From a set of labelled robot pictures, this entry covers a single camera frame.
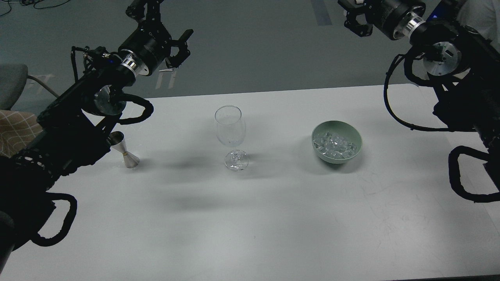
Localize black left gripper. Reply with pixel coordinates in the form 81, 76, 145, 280
118, 0, 194, 76

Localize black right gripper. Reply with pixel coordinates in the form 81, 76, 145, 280
338, 0, 426, 41

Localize steel double cocktail jigger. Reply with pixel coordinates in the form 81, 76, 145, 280
108, 131, 140, 169

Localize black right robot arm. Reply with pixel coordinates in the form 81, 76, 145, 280
338, 0, 500, 203

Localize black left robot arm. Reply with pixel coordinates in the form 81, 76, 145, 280
1, 0, 193, 267

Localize clear wine glass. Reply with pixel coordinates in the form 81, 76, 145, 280
214, 105, 249, 171

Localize pile of clear ice cubes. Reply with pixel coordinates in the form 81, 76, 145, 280
312, 131, 359, 160

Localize green bowl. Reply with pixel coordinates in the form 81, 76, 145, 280
311, 121, 364, 164

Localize grey chair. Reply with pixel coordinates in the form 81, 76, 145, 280
0, 64, 59, 110

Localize tan checkered cushion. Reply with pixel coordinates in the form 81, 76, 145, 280
0, 110, 42, 158

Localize black floor cables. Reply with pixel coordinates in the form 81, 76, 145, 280
0, 0, 71, 17

